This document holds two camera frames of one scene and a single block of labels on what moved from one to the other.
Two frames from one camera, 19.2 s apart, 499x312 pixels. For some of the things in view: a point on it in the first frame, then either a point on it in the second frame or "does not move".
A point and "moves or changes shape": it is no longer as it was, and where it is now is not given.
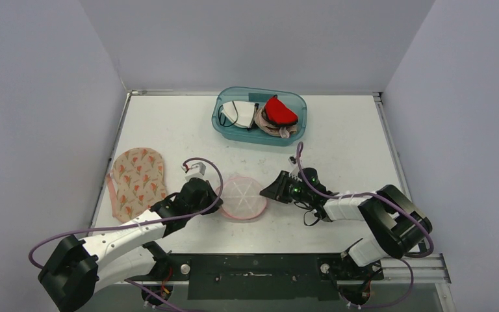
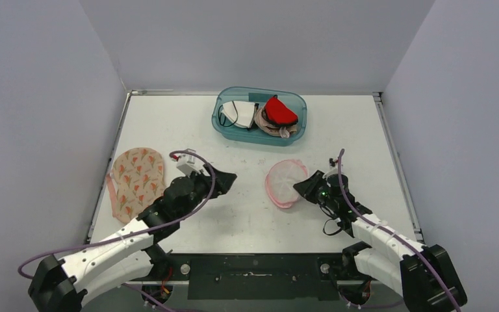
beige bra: [273, 130] does not move
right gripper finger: [273, 194] → [308, 190]
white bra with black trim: [240, 114] does not move
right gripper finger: [280, 182] → [314, 184]
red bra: [277, 113] does not move
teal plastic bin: [257, 95] does not move
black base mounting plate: [258, 276] does not move
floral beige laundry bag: [136, 182] does not move
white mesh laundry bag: [242, 198] moves or changes shape
